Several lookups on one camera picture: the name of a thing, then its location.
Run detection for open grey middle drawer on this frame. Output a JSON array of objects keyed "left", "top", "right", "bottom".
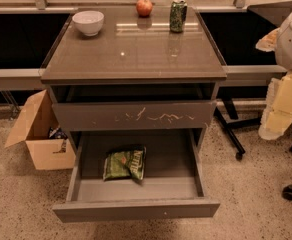
[{"left": 53, "top": 129, "right": 219, "bottom": 222}]

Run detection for red apple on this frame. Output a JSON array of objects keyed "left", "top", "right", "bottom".
[{"left": 136, "top": 0, "right": 153, "bottom": 17}]

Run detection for grey drawer cabinet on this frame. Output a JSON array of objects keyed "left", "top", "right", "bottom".
[{"left": 42, "top": 7, "right": 226, "bottom": 144}]

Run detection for white ceramic bowl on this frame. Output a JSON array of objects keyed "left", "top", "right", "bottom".
[{"left": 72, "top": 11, "right": 104, "bottom": 36}]

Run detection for grey window ledge rail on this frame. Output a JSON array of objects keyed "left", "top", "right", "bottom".
[{"left": 0, "top": 65, "right": 286, "bottom": 91}]

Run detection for green jalapeno chip bag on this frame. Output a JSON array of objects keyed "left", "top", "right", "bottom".
[{"left": 103, "top": 145, "right": 146, "bottom": 181}]

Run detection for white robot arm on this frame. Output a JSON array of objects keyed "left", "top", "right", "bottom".
[{"left": 255, "top": 12, "right": 292, "bottom": 140}]

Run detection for scratched grey top drawer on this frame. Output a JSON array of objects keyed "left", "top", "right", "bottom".
[{"left": 52, "top": 101, "right": 216, "bottom": 131}]

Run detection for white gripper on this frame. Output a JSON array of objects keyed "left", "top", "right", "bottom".
[{"left": 255, "top": 28, "right": 292, "bottom": 140}]

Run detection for black folding side table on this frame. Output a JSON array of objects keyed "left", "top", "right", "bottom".
[{"left": 213, "top": 0, "right": 292, "bottom": 161}]

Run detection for green soda can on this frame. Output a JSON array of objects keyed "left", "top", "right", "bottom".
[{"left": 169, "top": 0, "right": 188, "bottom": 33}]

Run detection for open cardboard box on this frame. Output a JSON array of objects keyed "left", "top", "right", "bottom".
[{"left": 5, "top": 90, "right": 76, "bottom": 170}]

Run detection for snack bags in box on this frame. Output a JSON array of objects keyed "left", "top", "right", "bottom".
[{"left": 48, "top": 127, "right": 68, "bottom": 153}]

